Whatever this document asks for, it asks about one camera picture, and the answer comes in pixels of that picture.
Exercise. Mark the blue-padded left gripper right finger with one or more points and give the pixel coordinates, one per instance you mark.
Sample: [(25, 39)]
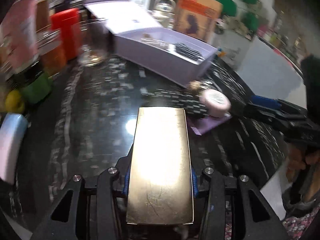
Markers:
[(236, 204)]

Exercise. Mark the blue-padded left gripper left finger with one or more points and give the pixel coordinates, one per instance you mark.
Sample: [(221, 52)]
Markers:
[(87, 208)]

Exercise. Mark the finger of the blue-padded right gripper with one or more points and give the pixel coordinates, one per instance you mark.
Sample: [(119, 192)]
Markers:
[(261, 112), (265, 102)]

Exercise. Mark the pink round compact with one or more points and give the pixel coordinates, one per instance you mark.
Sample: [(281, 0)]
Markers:
[(216, 102)]

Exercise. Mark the purple card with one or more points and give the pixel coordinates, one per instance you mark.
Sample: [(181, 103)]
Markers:
[(203, 125)]

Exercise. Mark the gold pearl hair clip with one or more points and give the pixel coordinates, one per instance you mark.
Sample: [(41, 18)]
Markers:
[(195, 87)]

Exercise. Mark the gold rectangular case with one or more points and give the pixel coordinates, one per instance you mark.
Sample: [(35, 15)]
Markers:
[(160, 184)]

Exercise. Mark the black white polka-dot scrunchie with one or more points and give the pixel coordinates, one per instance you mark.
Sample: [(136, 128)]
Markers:
[(176, 99)]

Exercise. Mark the person's right hand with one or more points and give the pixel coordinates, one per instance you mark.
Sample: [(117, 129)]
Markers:
[(297, 160)]

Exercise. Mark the dark gingham scrunchie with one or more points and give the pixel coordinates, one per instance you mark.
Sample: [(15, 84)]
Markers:
[(188, 52)]

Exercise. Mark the green tote bag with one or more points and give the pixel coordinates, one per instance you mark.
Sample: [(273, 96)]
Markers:
[(229, 8)]

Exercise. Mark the brown paper takeaway bag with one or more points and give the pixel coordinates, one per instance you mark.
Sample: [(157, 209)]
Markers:
[(197, 18)]

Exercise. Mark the beige hair claw clip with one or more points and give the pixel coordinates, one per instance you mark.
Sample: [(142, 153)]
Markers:
[(150, 40)]

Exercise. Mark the lavender open gift box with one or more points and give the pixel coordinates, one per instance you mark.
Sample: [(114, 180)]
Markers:
[(139, 38)]

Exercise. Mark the clear drinking glass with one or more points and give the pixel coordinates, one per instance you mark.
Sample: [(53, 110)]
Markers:
[(92, 42)]

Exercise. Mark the red plastic container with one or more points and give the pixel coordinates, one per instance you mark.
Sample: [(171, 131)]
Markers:
[(64, 21)]

